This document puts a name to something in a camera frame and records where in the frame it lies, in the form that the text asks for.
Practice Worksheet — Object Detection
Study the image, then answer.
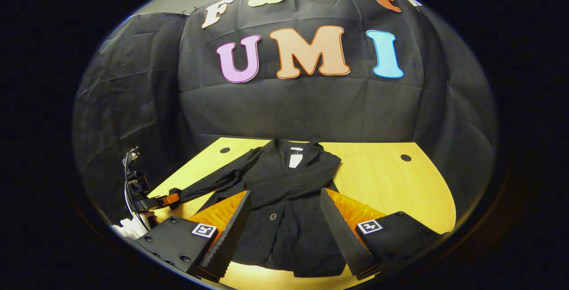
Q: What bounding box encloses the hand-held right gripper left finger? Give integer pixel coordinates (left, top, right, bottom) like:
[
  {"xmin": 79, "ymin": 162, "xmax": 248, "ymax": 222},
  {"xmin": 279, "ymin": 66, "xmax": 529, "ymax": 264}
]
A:
[{"xmin": 133, "ymin": 190, "xmax": 252, "ymax": 282}]

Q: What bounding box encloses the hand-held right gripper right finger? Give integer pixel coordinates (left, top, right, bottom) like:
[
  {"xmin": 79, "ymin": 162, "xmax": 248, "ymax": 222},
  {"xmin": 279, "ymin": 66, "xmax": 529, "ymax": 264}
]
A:
[{"xmin": 320, "ymin": 188, "xmax": 449, "ymax": 281}]

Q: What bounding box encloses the black button jacket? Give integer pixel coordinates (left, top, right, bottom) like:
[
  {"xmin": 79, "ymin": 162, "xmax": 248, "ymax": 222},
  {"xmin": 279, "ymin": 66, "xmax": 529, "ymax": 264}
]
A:
[{"xmin": 168, "ymin": 138, "xmax": 352, "ymax": 278}]

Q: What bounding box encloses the black backdrop cloth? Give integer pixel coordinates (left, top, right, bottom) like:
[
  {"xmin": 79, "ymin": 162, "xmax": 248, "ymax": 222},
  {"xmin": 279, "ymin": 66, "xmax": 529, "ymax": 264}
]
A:
[{"xmin": 72, "ymin": 0, "xmax": 498, "ymax": 224}]

